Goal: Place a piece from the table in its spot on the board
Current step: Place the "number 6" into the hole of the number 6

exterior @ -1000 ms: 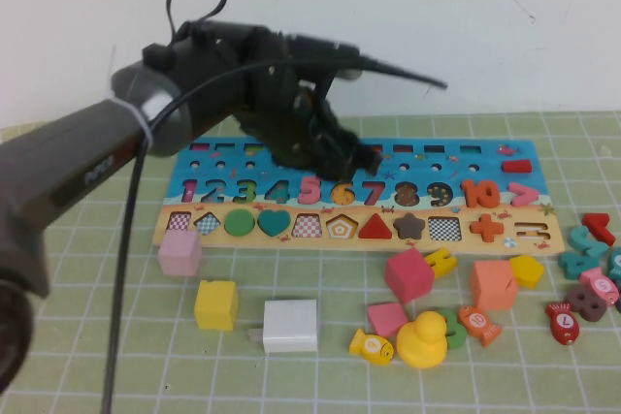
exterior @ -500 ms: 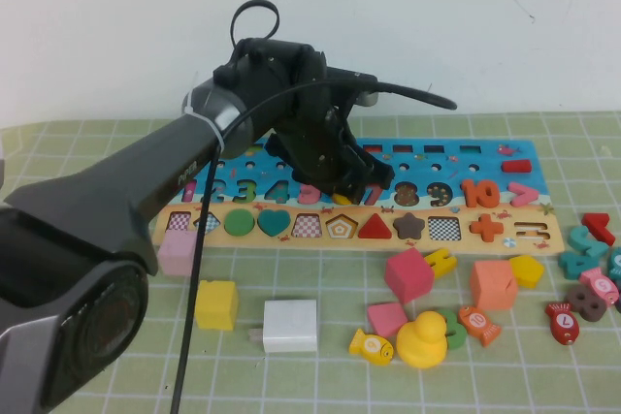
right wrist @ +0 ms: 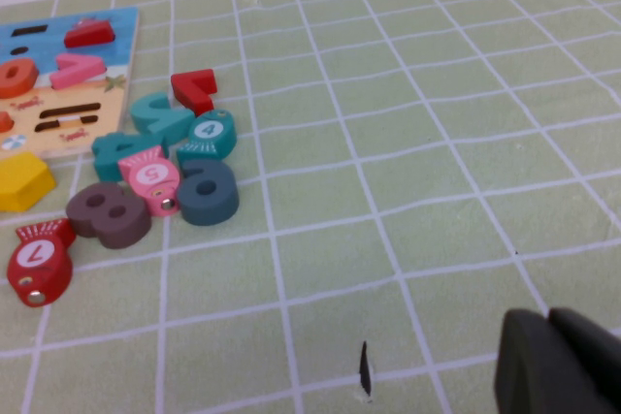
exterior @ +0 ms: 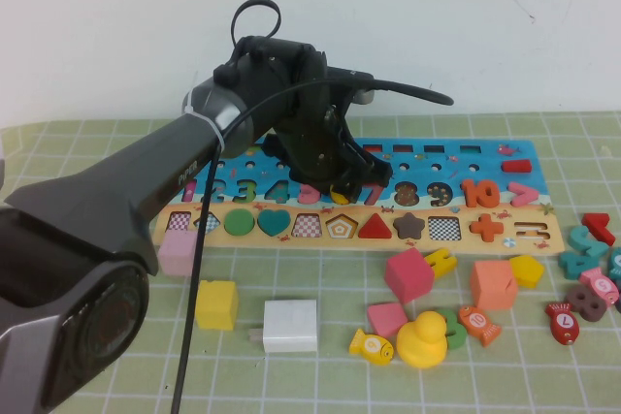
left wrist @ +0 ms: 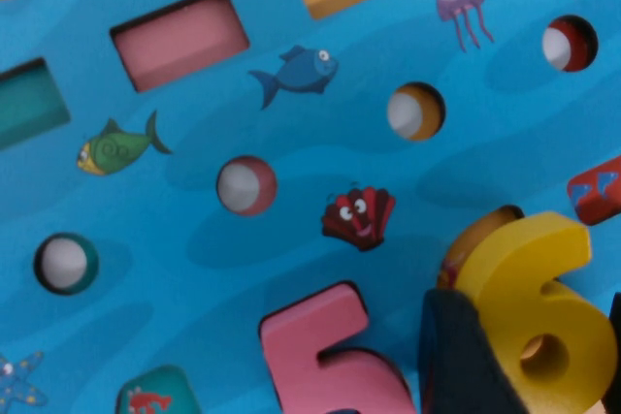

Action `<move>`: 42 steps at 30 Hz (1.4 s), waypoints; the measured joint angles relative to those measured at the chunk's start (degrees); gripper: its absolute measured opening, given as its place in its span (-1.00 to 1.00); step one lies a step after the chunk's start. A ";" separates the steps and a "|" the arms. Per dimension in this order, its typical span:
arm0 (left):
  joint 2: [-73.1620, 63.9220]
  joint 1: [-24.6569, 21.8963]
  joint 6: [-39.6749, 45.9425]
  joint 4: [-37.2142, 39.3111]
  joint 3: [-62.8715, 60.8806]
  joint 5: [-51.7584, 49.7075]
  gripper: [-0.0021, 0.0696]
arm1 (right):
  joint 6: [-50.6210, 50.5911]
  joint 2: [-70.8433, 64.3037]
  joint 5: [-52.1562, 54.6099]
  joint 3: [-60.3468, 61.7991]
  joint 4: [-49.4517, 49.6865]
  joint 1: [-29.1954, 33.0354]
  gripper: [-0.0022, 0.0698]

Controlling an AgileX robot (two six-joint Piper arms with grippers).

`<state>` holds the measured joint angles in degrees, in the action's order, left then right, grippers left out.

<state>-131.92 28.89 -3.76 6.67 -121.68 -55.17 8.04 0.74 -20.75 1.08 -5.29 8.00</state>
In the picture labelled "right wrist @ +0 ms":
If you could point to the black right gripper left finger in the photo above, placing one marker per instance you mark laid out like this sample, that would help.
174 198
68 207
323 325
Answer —
538 370

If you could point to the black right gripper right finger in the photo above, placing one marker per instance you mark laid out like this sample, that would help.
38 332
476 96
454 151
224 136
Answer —
597 351

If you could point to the dark blue number nine piece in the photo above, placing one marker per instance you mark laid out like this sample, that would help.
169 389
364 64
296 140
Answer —
213 203

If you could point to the red number seven piece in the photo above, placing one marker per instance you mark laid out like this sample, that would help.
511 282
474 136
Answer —
196 89

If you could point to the teal number two piece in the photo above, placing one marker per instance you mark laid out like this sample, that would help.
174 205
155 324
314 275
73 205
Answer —
162 116

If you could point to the teal number four piece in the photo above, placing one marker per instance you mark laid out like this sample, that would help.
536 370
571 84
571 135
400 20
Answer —
114 154

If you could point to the wooden number shape puzzle board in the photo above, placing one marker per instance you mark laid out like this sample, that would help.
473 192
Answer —
123 45

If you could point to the yellow pentagon piece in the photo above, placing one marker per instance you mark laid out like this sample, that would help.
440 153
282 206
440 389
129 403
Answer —
22 183

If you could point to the pink greater-than sign piece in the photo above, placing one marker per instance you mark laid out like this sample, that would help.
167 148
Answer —
73 72

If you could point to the green checked tablecloth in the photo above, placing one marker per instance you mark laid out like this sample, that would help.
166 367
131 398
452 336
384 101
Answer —
388 142

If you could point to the teal fish numbered four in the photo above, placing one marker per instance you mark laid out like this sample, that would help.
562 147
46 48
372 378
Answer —
211 135

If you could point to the pink fish numbered five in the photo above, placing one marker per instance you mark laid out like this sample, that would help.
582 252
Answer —
150 176

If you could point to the purple number 8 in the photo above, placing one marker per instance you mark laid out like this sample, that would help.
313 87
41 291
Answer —
109 217

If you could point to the red fish numbered seven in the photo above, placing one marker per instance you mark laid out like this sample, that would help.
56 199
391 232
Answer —
41 264

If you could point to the red bar block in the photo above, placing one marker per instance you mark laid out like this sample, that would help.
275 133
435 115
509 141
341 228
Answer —
89 35

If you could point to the orange number 0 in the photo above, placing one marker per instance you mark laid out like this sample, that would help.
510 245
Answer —
17 79

